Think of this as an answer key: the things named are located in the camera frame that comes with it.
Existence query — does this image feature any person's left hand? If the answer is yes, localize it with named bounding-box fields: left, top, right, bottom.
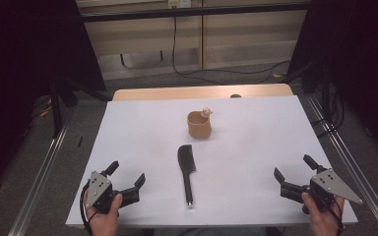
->
left=83, top=190, right=124, bottom=236

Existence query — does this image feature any black comb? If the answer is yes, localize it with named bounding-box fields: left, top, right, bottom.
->
left=176, top=144, right=198, bottom=207

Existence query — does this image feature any aluminium floor rail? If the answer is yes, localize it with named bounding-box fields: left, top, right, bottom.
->
left=306, top=93, right=378, bottom=236
left=7, top=120, right=71, bottom=236

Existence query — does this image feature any wooden table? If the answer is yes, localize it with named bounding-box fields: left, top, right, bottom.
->
left=111, top=83, right=294, bottom=102

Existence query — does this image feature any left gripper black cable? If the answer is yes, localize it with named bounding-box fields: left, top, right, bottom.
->
left=79, top=182, right=95, bottom=236

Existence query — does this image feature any brown cup with small figure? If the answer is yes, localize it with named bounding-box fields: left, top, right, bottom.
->
left=186, top=106, right=214, bottom=140

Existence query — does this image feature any person's right hand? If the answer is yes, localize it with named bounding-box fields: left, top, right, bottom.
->
left=300, top=192, right=346, bottom=236

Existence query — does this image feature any black curtain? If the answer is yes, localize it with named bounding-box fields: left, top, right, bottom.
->
left=0, top=0, right=108, bottom=198
left=286, top=0, right=378, bottom=163

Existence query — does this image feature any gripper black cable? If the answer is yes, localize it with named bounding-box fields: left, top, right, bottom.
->
left=319, top=193, right=345, bottom=234
left=79, top=182, right=95, bottom=236

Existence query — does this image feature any white wall socket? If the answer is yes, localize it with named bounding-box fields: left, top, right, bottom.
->
left=167, top=0, right=192, bottom=10

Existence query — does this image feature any black metal stand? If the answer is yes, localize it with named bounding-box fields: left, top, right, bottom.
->
left=320, top=63, right=333, bottom=123
left=49, top=78, right=80, bottom=140

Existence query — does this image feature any bundle of black floor cables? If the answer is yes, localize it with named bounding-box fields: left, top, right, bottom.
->
left=310, top=83, right=347, bottom=139

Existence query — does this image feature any white table cover sheet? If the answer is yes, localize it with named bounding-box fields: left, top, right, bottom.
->
left=65, top=94, right=359, bottom=229

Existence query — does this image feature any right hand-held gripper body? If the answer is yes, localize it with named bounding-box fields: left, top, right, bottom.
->
left=280, top=166, right=364, bottom=215

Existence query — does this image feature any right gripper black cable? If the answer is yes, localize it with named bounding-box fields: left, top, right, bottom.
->
left=319, top=193, right=345, bottom=234

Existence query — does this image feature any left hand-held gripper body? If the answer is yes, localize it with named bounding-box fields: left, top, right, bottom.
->
left=86, top=170, right=142, bottom=214

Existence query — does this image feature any black horizontal bar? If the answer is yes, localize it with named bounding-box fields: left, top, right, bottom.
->
left=78, top=2, right=311, bottom=24

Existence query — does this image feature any long black wall cable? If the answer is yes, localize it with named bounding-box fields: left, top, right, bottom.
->
left=170, top=7, right=291, bottom=86

